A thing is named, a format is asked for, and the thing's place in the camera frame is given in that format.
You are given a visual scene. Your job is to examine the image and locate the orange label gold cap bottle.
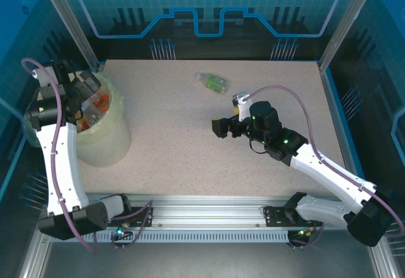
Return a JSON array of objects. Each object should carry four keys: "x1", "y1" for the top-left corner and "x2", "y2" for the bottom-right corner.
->
[{"x1": 94, "y1": 93, "x2": 111, "y2": 110}]

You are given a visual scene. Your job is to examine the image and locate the pale yellow plastic bin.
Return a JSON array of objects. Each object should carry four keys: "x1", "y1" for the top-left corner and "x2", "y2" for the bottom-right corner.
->
[{"x1": 23, "y1": 71, "x2": 125, "y2": 148}]

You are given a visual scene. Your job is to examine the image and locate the green label plastic bottle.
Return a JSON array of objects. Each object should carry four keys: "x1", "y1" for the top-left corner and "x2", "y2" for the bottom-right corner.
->
[{"x1": 195, "y1": 72, "x2": 229, "y2": 95}]

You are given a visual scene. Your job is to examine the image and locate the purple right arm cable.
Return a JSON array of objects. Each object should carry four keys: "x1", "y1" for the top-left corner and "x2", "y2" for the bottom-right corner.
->
[{"x1": 243, "y1": 85, "x2": 405, "y2": 238}]

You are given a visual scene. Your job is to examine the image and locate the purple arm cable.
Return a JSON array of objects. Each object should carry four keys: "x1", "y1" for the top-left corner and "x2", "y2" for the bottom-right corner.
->
[
  {"x1": 243, "y1": 85, "x2": 405, "y2": 238},
  {"x1": 21, "y1": 57, "x2": 97, "y2": 253}
]

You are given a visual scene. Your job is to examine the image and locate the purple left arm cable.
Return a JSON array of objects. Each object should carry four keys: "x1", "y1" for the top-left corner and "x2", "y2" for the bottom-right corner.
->
[{"x1": 21, "y1": 57, "x2": 97, "y2": 253}]

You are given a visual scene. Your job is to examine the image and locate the aluminium frame post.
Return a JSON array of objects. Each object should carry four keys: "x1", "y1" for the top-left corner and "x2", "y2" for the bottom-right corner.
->
[
  {"x1": 318, "y1": 0, "x2": 377, "y2": 72},
  {"x1": 34, "y1": 0, "x2": 99, "y2": 70}
]

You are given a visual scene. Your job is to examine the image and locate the aluminium table edge rail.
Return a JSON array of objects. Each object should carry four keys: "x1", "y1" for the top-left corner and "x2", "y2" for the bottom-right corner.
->
[{"x1": 317, "y1": 61, "x2": 363, "y2": 193}]

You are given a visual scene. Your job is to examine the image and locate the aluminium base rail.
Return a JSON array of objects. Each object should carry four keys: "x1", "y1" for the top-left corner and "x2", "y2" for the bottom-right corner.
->
[{"x1": 85, "y1": 194, "x2": 346, "y2": 229}]

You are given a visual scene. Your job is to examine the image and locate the white slotted cable duct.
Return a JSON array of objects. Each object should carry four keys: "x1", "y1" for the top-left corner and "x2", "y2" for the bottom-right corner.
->
[{"x1": 82, "y1": 229, "x2": 304, "y2": 244}]

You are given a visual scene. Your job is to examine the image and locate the thin base cable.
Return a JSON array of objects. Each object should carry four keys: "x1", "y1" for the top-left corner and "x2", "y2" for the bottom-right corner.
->
[
  {"x1": 110, "y1": 200, "x2": 155, "y2": 251},
  {"x1": 286, "y1": 224, "x2": 325, "y2": 251}
]

